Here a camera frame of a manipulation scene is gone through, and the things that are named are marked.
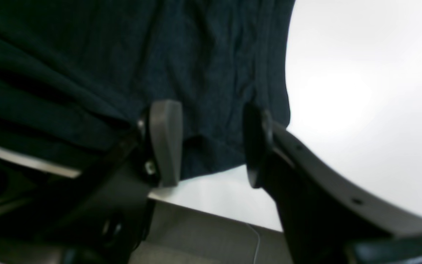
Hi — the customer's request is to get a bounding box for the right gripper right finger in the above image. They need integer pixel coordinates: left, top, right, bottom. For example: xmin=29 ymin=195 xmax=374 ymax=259
xmin=243 ymin=103 xmax=422 ymax=264

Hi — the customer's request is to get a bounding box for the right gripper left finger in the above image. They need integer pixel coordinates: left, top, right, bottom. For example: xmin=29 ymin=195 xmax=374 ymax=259
xmin=0 ymin=100 xmax=183 ymax=264

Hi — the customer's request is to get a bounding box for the black t-shirt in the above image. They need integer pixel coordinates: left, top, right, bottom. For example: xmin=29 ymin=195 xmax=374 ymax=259
xmin=0 ymin=0 xmax=295 ymax=179

